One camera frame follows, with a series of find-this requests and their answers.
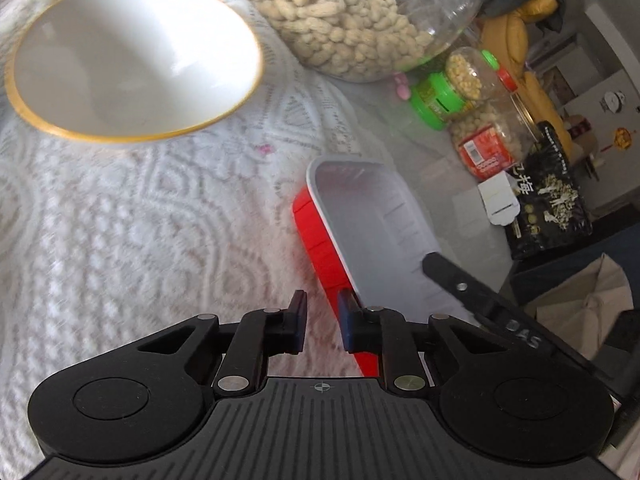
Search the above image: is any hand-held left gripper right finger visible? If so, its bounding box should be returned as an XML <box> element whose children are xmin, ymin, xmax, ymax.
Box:
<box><xmin>337</xmin><ymin>287</ymin><xmax>506</xmax><ymax>394</ymax></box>

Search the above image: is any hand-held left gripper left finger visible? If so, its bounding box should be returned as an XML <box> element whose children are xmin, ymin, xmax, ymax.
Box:
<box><xmin>135</xmin><ymin>290</ymin><xmax>308</xmax><ymax>397</ymax></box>

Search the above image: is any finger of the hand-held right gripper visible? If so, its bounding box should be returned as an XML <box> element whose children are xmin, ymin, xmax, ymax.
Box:
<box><xmin>422</xmin><ymin>252</ymin><xmax>499</xmax><ymax>320</ymax></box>

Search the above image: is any red and white tray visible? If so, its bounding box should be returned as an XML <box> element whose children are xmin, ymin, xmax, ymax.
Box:
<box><xmin>292</xmin><ymin>156</ymin><xmax>481</xmax><ymax>378</ymax></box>

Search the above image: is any gold-rimmed white bowl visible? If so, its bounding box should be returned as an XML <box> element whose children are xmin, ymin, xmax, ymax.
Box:
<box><xmin>4</xmin><ymin>0</ymin><xmax>265</xmax><ymax>144</ymax></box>

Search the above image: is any beige bag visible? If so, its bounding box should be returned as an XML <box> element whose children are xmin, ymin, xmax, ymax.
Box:
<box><xmin>525</xmin><ymin>252</ymin><xmax>636</xmax><ymax>361</ymax></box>

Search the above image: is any black snack packet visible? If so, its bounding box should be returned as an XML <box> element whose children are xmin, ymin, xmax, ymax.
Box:
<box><xmin>505</xmin><ymin>120</ymin><xmax>594</xmax><ymax>261</ymax></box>

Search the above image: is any red-labelled clear jar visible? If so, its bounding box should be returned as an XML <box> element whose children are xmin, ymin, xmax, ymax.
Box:
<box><xmin>450</xmin><ymin>67</ymin><xmax>546</xmax><ymax>182</ymax></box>

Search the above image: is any green-lidded clear jar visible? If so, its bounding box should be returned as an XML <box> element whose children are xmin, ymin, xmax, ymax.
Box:
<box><xmin>410</xmin><ymin>46</ymin><xmax>501</xmax><ymax>131</ymax></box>

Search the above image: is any white lace tablecloth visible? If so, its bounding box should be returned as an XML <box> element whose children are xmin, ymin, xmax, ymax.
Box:
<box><xmin>0</xmin><ymin>0</ymin><xmax>401</xmax><ymax>461</ymax></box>

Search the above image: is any small pink item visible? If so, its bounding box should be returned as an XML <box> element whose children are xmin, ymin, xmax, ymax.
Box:
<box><xmin>392</xmin><ymin>72</ymin><xmax>414</xmax><ymax>101</ymax></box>

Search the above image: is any yellow cloth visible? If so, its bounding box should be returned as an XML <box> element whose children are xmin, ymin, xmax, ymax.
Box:
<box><xmin>480</xmin><ymin>0</ymin><xmax>573</xmax><ymax>156</ymax></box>

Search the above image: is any clear jar of peanuts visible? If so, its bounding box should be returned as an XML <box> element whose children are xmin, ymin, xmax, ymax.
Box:
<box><xmin>237</xmin><ymin>0</ymin><xmax>493</xmax><ymax>83</ymax></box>

